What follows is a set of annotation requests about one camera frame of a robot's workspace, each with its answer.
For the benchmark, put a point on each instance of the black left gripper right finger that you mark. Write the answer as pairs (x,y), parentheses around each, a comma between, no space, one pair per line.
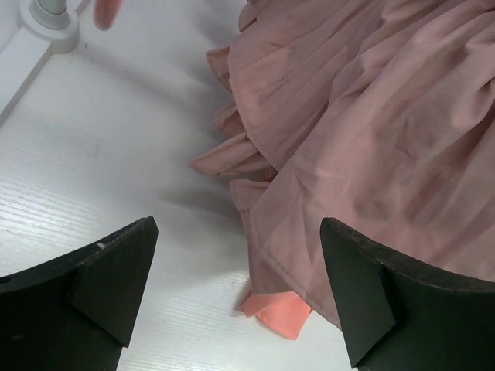
(398,313)

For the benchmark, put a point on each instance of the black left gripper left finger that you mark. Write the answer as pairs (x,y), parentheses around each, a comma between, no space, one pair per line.
(77,311)

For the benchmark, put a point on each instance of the coral pink skirt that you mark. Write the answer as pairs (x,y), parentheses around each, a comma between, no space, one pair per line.
(285,313)

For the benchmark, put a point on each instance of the dusty pink dress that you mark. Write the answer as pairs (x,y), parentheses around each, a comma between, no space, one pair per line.
(377,113)

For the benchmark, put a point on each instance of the white clothes rack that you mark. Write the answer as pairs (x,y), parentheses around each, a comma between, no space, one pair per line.
(44,28)

